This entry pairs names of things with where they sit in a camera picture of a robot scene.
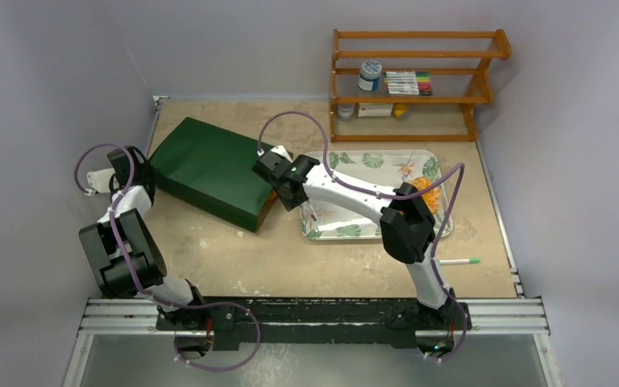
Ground small grey jar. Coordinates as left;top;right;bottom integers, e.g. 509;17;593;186
337;103;355;120

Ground green paper bag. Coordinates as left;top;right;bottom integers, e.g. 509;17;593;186
150;117;276;232

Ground green white marker pen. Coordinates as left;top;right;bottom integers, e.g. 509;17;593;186
439;258;481;265

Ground white green small box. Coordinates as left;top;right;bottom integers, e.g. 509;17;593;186
357;103;393;118

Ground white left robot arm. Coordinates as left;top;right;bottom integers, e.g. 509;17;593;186
73;146;208;330

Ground orange fake bread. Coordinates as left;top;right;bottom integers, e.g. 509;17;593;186
407;176;441;214

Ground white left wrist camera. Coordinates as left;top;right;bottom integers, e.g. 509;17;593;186
84;169;115;196

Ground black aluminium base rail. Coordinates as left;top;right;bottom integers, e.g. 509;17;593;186
79;297;550;352

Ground orange wooden shelf rack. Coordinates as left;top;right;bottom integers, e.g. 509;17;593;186
329;29;512;142

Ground small yellow object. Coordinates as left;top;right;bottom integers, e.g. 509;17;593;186
392;103;409;119

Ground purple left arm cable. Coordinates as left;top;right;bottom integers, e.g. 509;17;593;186
73;143;263;373

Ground blue jar patterned lid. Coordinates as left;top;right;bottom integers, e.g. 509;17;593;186
358;60;383;92

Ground set of coloured markers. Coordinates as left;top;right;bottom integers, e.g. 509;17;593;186
384;71;433;96

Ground leaf pattern serving tray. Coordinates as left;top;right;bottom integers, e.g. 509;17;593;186
300;150;442;240

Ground metal tongs white grips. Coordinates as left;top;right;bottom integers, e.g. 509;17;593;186
270;191;318;221

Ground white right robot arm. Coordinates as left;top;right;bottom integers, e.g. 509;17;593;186
252;146;452;328

